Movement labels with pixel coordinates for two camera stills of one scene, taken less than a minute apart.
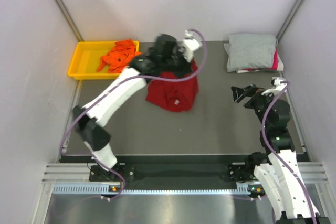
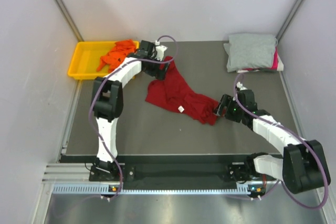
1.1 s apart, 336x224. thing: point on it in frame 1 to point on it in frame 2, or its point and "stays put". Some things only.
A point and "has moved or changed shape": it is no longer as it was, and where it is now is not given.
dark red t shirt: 177,96 has moved or changed shape
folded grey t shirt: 250,51 stays put
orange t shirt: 119,56 stays put
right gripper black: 239,93 to 228,101
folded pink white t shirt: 277,65 stays put
